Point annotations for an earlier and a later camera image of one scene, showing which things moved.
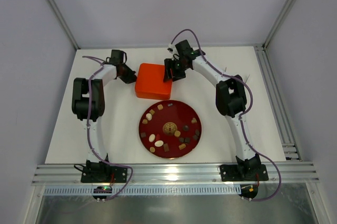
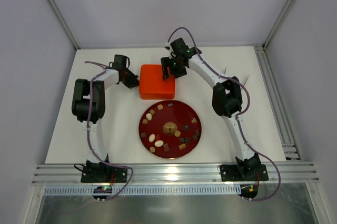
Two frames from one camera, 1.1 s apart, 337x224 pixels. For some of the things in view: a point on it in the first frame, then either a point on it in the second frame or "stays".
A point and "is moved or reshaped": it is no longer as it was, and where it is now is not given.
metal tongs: [246, 78] stays
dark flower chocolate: [186, 128] stays
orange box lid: [149, 82] stays
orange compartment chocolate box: [153, 95] is moved or reshaped
